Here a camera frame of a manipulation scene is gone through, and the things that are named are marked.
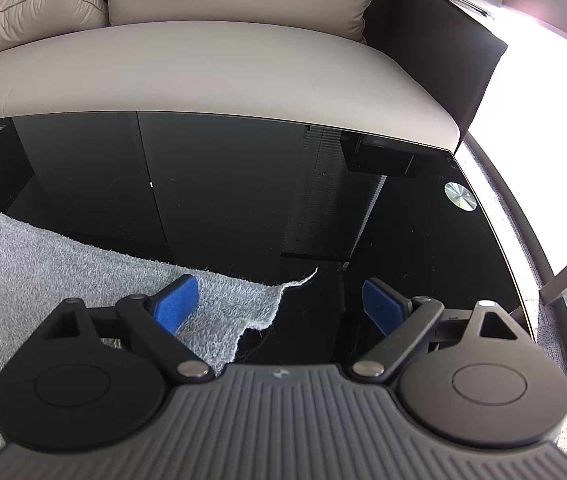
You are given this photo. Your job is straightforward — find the small beige cushion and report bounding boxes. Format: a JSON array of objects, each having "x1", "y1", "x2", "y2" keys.
[{"x1": 0, "y1": 0, "x2": 110, "y2": 59}]

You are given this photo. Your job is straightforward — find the dark brown beige sofa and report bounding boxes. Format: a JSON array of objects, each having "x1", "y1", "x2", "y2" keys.
[{"x1": 0, "y1": 0, "x2": 509, "y2": 157}]

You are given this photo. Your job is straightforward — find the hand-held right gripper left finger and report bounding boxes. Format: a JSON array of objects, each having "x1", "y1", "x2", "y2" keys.
[{"x1": 38, "y1": 274, "x2": 215, "y2": 383}]

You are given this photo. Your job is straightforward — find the grey terry towel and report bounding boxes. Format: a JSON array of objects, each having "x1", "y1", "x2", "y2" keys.
[{"x1": 0, "y1": 202, "x2": 319, "y2": 461}]

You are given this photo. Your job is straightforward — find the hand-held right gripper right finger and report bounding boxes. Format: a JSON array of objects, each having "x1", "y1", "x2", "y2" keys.
[{"x1": 347, "y1": 278, "x2": 537, "y2": 383}]

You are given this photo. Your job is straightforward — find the round metal table cap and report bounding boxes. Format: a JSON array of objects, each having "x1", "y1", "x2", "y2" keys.
[{"x1": 443, "y1": 182, "x2": 478, "y2": 211}]

